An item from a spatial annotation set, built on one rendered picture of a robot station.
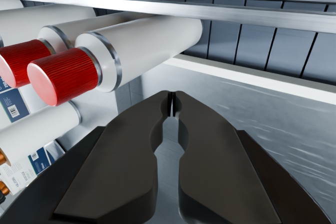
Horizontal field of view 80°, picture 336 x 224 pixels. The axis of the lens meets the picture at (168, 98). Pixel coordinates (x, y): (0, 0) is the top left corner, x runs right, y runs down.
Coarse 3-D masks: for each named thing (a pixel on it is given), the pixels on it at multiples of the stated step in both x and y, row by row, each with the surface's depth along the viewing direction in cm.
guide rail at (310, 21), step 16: (32, 0) 31; (48, 0) 29; (64, 0) 27; (80, 0) 25; (96, 0) 24; (112, 0) 23; (128, 0) 21; (144, 0) 21; (160, 0) 20; (176, 16) 19; (192, 16) 18; (208, 16) 18; (224, 16) 17; (240, 16) 16; (256, 16) 16; (272, 16) 15; (288, 16) 15; (304, 16) 14; (320, 16) 14
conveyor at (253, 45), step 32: (192, 0) 26; (224, 0) 24; (256, 0) 22; (224, 32) 26; (256, 32) 24; (288, 32) 22; (320, 32) 20; (256, 64) 25; (288, 64) 23; (320, 64) 22
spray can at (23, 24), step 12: (0, 12) 26; (12, 12) 27; (24, 12) 28; (36, 12) 29; (48, 12) 30; (60, 12) 31; (72, 12) 32; (84, 12) 34; (96, 12) 36; (0, 24) 25; (12, 24) 26; (24, 24) 27; (36, 24) 28; (48, 24) 30; (0, 36) 25; (12, 36) 26; (24, 36) 28; (36, 36) 29
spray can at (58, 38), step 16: (96, 16) 22; (112, 16) 23; (128, 16) 24; (144, 16) 26; (48, 32) 18; (64, 32) 18; (80, 32) 19; (0, 48) 15; (16, 48) 16; (32, 48) 16; (48, 48) 17; (64, 48) 18; (0, 64) 16; (16, 64) 15; (16, 80) 16
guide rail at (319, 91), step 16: (176, 64) 28; (192, 64) 26; (208, 64) 25; (224, 64) 25; (240, 80) 24; (256, 80) 23; (272, 80) 22; (288, 80) 21; (304, 80) 21; (304, 96) 21; (320, 96) 20
